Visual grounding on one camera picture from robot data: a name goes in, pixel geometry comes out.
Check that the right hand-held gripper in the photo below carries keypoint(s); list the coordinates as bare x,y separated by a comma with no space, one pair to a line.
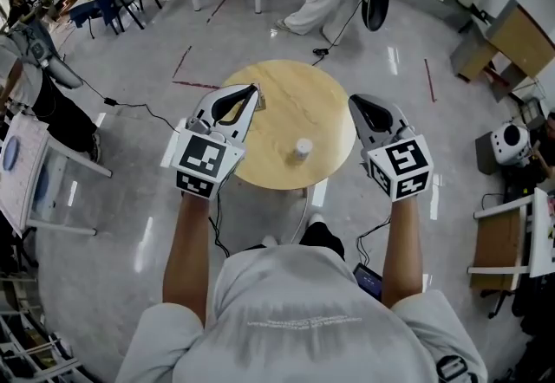
403,169

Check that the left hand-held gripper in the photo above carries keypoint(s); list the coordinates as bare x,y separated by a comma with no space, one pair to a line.
201,164

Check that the white plastic bottle cap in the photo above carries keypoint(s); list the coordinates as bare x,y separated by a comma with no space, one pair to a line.
304,143

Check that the small white-capped bottle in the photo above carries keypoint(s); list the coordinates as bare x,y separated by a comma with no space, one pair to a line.
301,153

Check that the person's left forearm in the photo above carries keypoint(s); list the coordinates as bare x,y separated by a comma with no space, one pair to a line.
188,255

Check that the person's right forearm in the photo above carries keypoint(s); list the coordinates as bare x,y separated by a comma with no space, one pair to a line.
402,255

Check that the wooden coaster holder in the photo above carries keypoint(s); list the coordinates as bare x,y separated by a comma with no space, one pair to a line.
262,101

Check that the round wooden table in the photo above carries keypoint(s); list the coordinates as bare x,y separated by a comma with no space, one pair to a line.
299,104

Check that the grey box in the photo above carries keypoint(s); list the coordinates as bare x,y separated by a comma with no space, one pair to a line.
485,153

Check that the person's white right shoe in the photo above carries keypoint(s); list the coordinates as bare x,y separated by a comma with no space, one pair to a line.
315,218

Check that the person's white shoe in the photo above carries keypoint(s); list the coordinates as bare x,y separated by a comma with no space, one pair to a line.
315,218
271,241

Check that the person's black trousers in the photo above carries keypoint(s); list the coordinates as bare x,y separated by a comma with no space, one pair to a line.
323,240

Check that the person's white left shoe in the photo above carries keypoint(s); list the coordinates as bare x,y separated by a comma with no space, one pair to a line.
271,241

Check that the wooden grey cabinet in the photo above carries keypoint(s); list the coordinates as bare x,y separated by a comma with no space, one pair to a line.
503,47

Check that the black screen device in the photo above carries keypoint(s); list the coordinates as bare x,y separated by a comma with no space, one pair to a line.
367,281

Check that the white desk with wooden panel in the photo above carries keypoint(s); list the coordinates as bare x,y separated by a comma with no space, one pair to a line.
503,242

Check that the blue table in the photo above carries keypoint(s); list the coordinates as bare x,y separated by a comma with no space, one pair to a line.
99,0

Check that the white side table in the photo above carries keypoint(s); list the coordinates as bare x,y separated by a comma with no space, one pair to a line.
47,182

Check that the blue plate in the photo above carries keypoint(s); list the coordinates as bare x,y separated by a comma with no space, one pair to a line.
11,151

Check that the person's grey t-shirt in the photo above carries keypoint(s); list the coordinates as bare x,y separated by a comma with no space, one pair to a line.
299,329

